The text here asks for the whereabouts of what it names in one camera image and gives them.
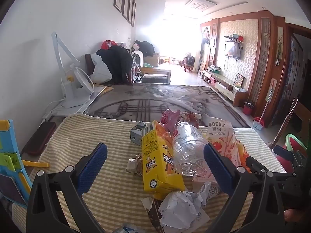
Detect white foil paper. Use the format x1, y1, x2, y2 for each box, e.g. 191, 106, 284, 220
158, 182, 212, 232

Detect orange snack bag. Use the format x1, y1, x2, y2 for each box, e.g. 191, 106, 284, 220
237, 141, 251, 173

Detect yellow striped table cloth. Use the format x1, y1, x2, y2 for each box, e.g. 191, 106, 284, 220
11, 113, 286, 233

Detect brown paper wrapper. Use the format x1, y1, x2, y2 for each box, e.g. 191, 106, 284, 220
125, 154, 143, 176

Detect pink Pocky wrapper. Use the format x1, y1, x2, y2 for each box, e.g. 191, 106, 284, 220
191, 117, 240, 183

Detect wall picture frames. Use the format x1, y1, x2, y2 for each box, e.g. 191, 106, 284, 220
113, 0, 136, 27

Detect wall mounted television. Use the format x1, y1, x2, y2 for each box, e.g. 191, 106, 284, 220
224, 41, 242, 59

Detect patterned glass table cover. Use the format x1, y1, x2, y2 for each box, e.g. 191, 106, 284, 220
86, 83, 249, 128

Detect small grey blue carton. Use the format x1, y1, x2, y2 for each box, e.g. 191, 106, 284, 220
130, 122, 147, 146

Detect clear plastic bottle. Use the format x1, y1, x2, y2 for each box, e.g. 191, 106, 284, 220
173, 122, 208, 178

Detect pink snack wrapper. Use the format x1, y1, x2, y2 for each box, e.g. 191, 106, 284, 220
160, 108, 181, 134

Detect white plastic bag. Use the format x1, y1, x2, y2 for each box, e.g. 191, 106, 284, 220
90, 54, 112, 84

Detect yellow snack box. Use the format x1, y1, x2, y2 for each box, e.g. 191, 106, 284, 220
141, 120, 185, 200

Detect dark wooden chair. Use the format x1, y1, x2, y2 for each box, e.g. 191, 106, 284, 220
267, 98, 310, 150

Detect black clothes pile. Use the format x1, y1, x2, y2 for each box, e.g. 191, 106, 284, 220
96, 46, 133, 83

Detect red bin green rim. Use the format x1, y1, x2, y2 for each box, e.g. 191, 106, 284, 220
274, 134, 308, 173

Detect person's right hand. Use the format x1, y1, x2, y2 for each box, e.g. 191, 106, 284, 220
284, 209, 304, 223

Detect low TV cabinet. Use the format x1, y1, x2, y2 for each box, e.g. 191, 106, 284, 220
201, 70, 248, 107

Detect colourful toy rack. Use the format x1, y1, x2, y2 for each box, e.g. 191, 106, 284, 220
0, 119, 50, 208

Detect small red trash can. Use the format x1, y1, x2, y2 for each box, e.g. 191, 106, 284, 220
242, 102, 255, 116

